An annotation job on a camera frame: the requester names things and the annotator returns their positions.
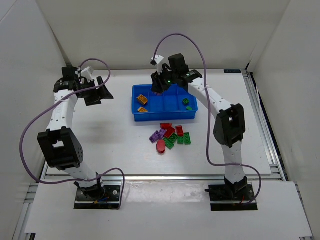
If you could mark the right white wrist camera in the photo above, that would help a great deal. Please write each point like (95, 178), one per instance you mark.
(158, 61)

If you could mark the green lego brick small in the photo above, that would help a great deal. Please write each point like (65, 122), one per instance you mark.
(180, 140)

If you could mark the right blue table label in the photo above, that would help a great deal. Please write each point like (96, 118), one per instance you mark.
(232, 71)

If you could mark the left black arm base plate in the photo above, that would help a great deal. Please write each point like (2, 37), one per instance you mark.
(98, 197)

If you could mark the yellow lego brick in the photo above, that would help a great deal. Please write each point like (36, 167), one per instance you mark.
(142, 99)
(142, 110)

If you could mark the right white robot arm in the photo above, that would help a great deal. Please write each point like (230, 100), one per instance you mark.
(229, 126)

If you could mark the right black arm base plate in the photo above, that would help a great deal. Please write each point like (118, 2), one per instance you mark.
(222, 199)

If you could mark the red half-round lego brick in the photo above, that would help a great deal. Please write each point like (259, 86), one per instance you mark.
(165, 126)

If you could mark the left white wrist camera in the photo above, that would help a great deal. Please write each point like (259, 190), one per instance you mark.
(87, 73)

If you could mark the red long lego brick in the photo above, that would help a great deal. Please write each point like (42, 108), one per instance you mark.
(169, 132)

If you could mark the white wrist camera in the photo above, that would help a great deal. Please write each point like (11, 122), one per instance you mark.
(87, 73)
(158, 61)

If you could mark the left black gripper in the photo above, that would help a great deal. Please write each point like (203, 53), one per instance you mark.
(93, 92)

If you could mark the green lego brick top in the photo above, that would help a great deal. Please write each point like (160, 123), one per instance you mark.
(189, 108)

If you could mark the green lego brick bottom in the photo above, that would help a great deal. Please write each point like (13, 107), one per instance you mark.
(169, 144)

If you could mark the purple lego brick studs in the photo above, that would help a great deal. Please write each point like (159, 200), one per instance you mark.
(155, 137)

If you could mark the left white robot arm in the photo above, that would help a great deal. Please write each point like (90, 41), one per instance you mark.
(60, 147)

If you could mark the blue divided plastic bin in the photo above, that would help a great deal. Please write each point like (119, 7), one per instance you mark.
(166, 107)

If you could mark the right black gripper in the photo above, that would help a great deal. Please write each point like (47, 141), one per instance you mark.
(158, 83)

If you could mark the red oval lego brick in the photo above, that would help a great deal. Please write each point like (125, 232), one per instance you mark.
(161, 146)

